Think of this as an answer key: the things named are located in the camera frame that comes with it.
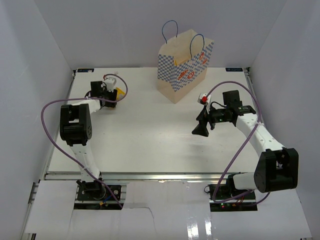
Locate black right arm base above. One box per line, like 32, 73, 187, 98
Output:
203, 184, 258, 213

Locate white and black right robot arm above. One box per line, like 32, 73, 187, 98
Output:
192, 90, 299, 200

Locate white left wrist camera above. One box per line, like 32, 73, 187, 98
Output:
103, 77, 117, 92

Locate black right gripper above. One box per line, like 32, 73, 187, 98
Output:
192, 103, 230, 137

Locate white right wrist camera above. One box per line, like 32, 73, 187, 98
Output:
197, 93, 212, 113

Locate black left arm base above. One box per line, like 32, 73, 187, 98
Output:
76, 180, 122, 204

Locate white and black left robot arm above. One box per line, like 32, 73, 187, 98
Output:
60, 77, 118, 184

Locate yellow snack bar top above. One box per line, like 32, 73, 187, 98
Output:
115, 87, 127, 101

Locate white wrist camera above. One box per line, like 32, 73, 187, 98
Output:
197, 93, 212, 113
103, 77, 117, 92

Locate checkered paper bag blue handles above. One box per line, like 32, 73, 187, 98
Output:
157, 29, 214, 104

